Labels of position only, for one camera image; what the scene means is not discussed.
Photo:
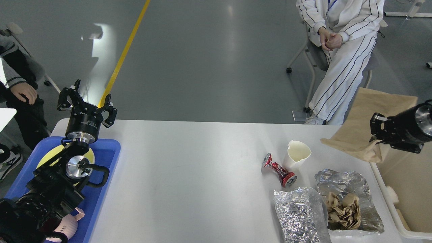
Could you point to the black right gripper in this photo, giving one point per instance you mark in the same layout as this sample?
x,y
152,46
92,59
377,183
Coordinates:
x,y
411,128

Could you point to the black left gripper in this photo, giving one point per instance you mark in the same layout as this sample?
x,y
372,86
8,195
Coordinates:
x,y
81,126

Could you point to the brown paper bag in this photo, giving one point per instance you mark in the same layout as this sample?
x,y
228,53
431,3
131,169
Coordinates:
x,y
354,135

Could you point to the yellow plastic plate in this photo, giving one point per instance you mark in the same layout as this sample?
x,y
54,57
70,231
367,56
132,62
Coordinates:
x,y
50,155

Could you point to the silver foil bag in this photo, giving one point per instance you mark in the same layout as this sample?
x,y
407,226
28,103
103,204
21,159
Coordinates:
x,y
302,216
342,183

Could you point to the white paper cup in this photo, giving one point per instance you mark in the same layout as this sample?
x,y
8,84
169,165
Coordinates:
x,y
297,152

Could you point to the pink HOME mug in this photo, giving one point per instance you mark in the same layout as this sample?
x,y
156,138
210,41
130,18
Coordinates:
x,y
68,224

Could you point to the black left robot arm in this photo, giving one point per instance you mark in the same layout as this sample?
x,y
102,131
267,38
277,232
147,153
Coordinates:
x,y
56,188

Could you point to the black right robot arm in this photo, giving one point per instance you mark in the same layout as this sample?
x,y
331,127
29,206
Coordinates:
x,y
406,131

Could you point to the white plastic bin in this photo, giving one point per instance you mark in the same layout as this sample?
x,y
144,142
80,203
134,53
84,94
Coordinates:
x,y
405,180

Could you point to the blue plastic tray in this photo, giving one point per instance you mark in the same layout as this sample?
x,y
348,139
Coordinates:
x,y
106,153

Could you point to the grey chair at left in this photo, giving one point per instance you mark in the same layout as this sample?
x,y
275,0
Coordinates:
x,y
13,30

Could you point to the standing person in dark clothes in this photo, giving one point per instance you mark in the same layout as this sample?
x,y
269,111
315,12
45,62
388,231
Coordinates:
x,y
19,89

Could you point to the white side table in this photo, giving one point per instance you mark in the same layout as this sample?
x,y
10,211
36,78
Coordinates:
x,y
6,115

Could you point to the crumpled brown paper ball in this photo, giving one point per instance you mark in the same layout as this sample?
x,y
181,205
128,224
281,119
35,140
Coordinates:
x,y
343,214

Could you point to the grey rolling chair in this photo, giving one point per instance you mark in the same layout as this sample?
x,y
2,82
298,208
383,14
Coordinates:
x,y
317,59

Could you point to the seated person in white tracksuit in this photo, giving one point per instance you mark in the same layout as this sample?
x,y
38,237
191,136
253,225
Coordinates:
x,y
346,31

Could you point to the crushed red soda can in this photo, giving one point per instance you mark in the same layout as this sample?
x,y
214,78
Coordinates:
x,y
286,177

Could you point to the crumpled silver foil bag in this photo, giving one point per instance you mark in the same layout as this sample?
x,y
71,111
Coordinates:
x,y
302,216

